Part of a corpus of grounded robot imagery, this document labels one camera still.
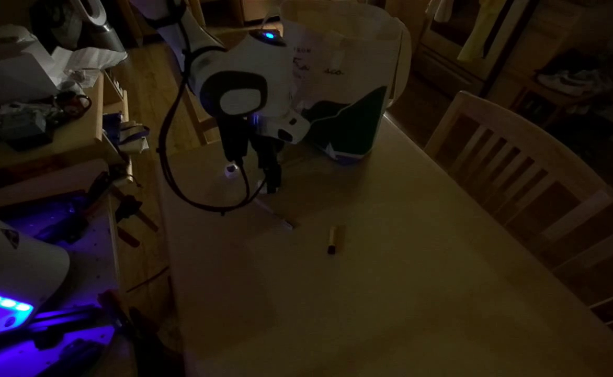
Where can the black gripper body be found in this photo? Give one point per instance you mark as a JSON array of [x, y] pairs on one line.
[[247, 128]]

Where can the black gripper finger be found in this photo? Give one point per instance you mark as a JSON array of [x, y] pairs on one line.
[[235, 149], [273, 171]]

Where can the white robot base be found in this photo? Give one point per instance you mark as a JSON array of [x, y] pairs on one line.
[[9, 262]]

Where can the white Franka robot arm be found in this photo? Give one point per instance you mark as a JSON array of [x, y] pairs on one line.
[[239, 64]]

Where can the small white tape roll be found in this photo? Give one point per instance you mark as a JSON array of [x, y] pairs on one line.
[[234, 172]]

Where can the thin stick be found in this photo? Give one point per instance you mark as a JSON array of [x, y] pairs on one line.
[[282, 216]]

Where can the brown wooden chair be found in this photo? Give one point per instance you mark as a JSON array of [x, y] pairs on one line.
[[198, 119]]

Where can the dark marker pen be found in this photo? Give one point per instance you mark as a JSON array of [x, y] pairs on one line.
[[332, 239]]

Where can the handwritten paper sheet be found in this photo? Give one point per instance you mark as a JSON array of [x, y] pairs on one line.
[[334, 64]]

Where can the wooden side table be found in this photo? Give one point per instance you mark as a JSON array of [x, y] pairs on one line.
[[77, 137]]

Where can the white crumpled paper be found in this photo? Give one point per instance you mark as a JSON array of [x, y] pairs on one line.
[[46, 65]]

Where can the grey bundled item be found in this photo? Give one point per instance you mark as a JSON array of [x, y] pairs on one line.
[[19, 120]]

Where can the wooden cabinet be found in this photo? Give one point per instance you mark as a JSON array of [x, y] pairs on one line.
[[459, 50]]

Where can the yellow hanging cloth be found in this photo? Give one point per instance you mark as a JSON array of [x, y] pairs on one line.
[[486, 28]]

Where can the dark shoes pile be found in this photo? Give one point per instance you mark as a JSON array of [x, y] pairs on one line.
[[574, 76]]

